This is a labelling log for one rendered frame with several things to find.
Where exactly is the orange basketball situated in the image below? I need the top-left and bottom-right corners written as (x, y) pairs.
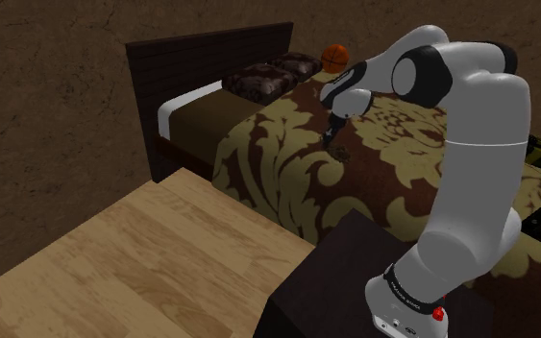
top-left (321, 43), bottom-right (351, 75)

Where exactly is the small brown lumpy object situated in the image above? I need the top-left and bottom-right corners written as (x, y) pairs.
top-left (328, 144), bottom-right (352, 163)

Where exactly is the dark brown pillow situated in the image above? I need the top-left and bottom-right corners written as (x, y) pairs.
top-left (266, 51), bottom-right (324, 84)
top-left (221, 62), bottom-right (299, 107)

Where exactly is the bed with patterned brown cover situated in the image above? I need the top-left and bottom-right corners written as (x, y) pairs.
top-left (125, 21), bottom-right (541, 338)

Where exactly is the dark robot stand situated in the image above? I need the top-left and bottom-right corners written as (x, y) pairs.
top-left (252, 208), bottom-right (495, 338)

